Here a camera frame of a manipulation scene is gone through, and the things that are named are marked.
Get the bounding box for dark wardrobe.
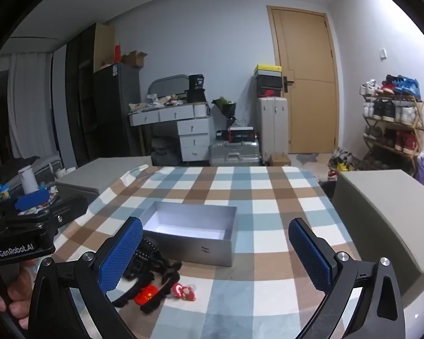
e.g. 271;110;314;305
64;25;96;166

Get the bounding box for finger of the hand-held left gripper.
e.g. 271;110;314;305
39;198;90;235
15;188;51;214

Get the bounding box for yellow lid shoebox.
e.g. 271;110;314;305
254;64;282;77

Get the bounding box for black beaded bracelet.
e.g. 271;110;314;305
136;237;156;265

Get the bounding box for arched grey mirror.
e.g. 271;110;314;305
148;74;189;101

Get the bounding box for pile of desk clutter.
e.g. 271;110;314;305
129;94;188;112

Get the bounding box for wooden shoe rack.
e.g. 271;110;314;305
360;92;424;178
360;74;424;156

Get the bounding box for dark grey refrigerator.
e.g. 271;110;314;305
92;63;142;158

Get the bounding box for wooden door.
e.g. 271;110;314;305
267;5;341;155

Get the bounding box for dark clothes pile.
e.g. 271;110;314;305
151;134;181;166

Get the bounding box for white cylinder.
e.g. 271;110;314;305
18;167;39;195

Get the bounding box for open cardboard box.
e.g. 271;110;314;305
122;51;148;68

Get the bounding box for tall wooden panel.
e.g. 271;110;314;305
94;23;115;73

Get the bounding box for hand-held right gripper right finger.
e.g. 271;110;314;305
288;218;407;339

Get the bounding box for clear and red hair clip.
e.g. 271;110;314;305
170;282;197;302

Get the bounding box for plain black shoebox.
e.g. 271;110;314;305
256;76;282;89

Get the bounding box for white curtain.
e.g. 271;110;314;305
7;52;54;165

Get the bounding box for white desk with drawers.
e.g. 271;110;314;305
128;102;215;165

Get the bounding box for checked blanket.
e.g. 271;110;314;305
55;165;363;339

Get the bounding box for white upright suitcase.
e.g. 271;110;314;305
257;97;289;165

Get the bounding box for silver gift box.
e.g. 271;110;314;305
139;201;238;268

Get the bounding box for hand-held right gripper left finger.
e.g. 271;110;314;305
27;216;144;339

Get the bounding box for silver suitcase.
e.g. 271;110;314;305
209;139;261;167

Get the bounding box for black toothed hair clip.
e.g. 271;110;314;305
111;272;175;316

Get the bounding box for large black hair claw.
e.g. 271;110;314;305
122;249;183;290

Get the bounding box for person's left hand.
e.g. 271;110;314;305
0;258;36;331

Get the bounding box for black shopping bag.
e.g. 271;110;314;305
187;74;207;103

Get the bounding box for grey upholstered seat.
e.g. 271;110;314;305
331;169;424;285
55;156;152;202

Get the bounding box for pile of loose shoes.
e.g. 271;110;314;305
327;147;357;179

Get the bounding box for red and black box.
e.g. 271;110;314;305
228;129;257;141

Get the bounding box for dark wrapped flower bouquet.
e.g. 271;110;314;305
212;96;237;128

